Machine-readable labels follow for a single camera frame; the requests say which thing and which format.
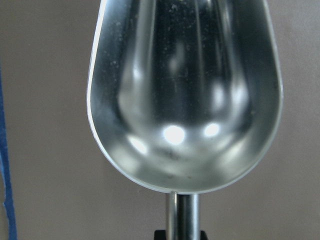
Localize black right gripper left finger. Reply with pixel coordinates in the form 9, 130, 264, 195
153, 229, 167, 240

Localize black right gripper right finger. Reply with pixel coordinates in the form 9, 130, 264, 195
200, 231, 208, 240

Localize metal ice scoop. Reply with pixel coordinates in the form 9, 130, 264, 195
86, 0, 283, 240

